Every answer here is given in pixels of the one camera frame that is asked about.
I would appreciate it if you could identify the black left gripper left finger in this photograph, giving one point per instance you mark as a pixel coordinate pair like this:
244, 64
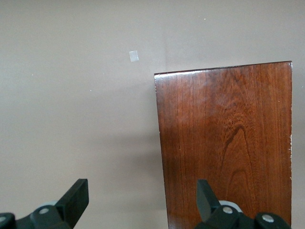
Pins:
71, 205

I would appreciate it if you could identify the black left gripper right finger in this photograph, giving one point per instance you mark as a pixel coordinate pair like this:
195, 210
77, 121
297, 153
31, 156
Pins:
207, 202

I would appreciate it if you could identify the dark brown wooden cabinet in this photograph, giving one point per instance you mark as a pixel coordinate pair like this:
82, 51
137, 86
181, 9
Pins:
224, 133

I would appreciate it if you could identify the small clear tape piece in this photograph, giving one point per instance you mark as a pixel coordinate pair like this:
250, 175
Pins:
134, 56

